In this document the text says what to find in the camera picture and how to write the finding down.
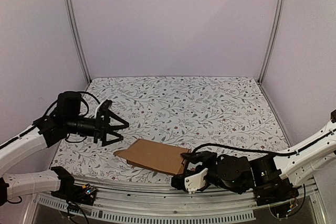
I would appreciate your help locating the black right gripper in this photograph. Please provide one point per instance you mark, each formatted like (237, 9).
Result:
(182, 182)

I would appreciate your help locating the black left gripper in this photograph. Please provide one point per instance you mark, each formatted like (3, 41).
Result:
(102, 127)

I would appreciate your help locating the brown cardboard box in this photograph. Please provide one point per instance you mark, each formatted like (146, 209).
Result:
(154, 156)

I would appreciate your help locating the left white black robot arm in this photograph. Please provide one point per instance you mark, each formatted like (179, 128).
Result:
(62, 119)

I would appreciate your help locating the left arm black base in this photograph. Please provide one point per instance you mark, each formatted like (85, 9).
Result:
(85, 194)

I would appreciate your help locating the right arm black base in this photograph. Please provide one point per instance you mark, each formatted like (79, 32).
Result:
(276, 191)

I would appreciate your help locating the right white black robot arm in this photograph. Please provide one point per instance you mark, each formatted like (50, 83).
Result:
(274, 176)

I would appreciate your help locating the floral patterned table mat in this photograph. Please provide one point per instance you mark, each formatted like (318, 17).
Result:
(179, 111)

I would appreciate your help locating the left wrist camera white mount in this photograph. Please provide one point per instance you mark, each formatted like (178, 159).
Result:
(102, 107)

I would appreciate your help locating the aluminium front rail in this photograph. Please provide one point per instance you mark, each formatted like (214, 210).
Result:
(132, 202)

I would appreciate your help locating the left aluminium frame post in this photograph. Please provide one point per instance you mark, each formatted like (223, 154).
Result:
(77, 41)

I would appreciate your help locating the aluminium frame post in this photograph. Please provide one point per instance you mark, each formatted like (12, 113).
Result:
(271, 41)
(77, 41)

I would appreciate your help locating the right aluminium frame post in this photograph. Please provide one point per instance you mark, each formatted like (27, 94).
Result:
(271, 41)

